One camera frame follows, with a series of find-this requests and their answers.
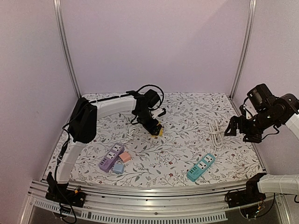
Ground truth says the aluminium corner post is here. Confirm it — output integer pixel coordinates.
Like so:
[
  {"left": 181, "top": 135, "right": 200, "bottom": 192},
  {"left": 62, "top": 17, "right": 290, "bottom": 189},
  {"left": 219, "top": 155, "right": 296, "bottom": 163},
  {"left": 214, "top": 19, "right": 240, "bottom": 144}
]
[
  {"left": 53, "top": 0, "right": 81, "bottom": 98},
  {"left": 229, "top": 0, "right": 257, "bottom": 101}
]

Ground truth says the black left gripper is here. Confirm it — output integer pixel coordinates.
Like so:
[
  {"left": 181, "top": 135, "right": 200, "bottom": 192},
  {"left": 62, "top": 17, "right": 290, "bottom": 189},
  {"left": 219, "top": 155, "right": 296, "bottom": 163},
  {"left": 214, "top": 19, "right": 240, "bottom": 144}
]
[{"left": 135, "top": 109, "right": 162, "bottom": 136}]

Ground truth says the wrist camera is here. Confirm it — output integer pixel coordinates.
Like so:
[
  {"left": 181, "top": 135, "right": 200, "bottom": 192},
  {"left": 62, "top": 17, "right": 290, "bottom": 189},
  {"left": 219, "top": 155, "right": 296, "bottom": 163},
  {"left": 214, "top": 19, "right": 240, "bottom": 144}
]
[
  {"left": 239, "top": 104, "right": 253, "bottom": 120},
  {"left": 151, "top": 108, "right": 166, "bottom": 119}
]

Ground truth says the yellow cube plug adapter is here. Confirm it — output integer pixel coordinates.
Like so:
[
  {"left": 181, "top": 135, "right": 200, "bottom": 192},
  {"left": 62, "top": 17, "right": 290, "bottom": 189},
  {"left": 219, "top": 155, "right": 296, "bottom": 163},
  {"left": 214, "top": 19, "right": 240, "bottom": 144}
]
[{"left": 150, "top": 121, "right": 164, "bottom": 138}]

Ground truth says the right aluminium corner post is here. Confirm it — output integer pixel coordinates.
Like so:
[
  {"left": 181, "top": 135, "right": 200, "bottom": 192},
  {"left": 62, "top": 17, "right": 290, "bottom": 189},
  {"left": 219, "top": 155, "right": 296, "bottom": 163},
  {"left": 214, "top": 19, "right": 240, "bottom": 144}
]
[{"left": 229, "top": 0, "right": 257, "bottom": 101}]

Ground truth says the pink cube adapter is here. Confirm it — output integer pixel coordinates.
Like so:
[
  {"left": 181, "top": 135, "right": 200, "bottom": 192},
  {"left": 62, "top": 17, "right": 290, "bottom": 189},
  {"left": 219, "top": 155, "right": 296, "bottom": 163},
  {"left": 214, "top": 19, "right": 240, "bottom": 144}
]
[{"left": 119, "top": 152, "right": 131, "bottom": 163}]

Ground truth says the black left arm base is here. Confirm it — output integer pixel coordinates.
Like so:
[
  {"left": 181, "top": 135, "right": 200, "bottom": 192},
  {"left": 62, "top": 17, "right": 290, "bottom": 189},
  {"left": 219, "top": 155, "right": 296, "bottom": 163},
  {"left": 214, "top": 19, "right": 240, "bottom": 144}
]
[{"left": 45, "top": 172, "right": 86, "bottom": 208}]

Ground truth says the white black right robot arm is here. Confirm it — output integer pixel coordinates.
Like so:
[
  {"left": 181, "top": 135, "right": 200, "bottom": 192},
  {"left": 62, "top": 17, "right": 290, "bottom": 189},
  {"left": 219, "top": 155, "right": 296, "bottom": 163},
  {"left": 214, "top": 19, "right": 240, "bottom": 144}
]
[{"left": 224, "top": 84, "right": 299, "bottom": 207}]

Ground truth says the aluminium front rail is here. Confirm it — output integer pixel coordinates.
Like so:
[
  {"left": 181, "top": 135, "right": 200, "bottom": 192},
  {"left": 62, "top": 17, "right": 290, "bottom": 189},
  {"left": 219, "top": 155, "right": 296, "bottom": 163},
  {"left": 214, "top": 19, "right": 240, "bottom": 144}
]
[{"left": 19, "top": 181, "right": 292, "bottom": 224}]

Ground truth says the purple power strip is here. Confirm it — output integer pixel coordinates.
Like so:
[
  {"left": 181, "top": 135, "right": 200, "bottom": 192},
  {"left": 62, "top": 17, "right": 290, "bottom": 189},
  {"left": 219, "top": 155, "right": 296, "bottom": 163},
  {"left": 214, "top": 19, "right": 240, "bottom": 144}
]
[{"left": 99, "top": 143, "right": 125, "bottom": 172}]

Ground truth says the teal power strip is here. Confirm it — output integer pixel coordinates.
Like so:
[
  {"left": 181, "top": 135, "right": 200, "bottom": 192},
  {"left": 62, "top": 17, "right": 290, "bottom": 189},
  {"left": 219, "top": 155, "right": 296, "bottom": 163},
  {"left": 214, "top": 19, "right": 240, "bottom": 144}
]
[{"left": 186, "top": 153, "right": 215, "bottom": 182}]

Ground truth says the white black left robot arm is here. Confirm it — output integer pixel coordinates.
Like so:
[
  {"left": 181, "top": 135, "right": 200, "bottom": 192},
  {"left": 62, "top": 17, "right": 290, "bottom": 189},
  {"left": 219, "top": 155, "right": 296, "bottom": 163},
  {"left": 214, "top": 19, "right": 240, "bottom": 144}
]
[{"left": 47, "top": 89, "right": 166, "bottom": 203}]

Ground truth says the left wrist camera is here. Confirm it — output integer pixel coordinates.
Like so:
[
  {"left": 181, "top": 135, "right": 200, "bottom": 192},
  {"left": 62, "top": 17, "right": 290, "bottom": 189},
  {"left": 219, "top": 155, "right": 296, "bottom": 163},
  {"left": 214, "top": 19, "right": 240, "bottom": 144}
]
[{"left": 151, "top": 108, "right": 166, "bottom": 119}]

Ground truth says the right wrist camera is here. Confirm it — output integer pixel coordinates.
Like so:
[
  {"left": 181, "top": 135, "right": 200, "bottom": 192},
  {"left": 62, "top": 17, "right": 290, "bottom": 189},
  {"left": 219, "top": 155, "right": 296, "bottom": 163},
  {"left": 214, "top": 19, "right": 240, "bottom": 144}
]
[{"left": 239, "top": 104, "right": 253, "bottom": 120}]

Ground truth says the white cable of purple strip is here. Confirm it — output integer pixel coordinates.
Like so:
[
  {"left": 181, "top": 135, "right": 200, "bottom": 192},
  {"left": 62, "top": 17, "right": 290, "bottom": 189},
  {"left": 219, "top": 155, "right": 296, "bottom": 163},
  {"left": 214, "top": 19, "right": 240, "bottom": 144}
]
[{"left": 122, "top": 125, "right": 140, "bottom": 147}]

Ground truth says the left aluminium corner post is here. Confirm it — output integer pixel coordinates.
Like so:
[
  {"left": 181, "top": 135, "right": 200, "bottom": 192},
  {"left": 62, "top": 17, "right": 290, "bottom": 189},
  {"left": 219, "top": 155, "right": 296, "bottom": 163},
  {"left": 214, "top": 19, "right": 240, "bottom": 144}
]
[{"left": 53, "top": 0, "right": 81, "bottom": 98}]

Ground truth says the floral table mat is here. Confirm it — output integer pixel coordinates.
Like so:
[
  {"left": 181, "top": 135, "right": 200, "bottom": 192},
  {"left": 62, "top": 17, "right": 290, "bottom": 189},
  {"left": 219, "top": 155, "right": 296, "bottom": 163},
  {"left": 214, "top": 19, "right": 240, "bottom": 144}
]
[{"left": 70, "top": 93, "right": 263, "bottom": 188}]

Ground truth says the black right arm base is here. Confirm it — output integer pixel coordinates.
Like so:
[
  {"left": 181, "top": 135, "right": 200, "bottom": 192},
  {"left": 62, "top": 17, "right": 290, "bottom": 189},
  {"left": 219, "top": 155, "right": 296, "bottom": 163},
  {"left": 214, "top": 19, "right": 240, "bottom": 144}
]
[{"left": 224, "top": 173, "right": 266, "bottom": 219}]

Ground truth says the white cable of teal strip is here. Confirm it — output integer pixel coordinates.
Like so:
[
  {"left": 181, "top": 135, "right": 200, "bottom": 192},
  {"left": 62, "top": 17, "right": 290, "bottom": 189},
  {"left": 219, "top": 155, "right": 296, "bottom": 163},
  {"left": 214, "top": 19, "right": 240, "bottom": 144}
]
[{"left": 208, "top": 119, "right": 224, "bottom": 161}]

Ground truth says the blue cube adapter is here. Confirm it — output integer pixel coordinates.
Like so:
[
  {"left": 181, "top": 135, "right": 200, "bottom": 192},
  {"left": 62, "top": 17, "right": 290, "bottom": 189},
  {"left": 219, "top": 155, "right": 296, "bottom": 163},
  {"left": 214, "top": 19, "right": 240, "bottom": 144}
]
[{"left": 112, "top": 163, "right": 124, "bottom": 174}]

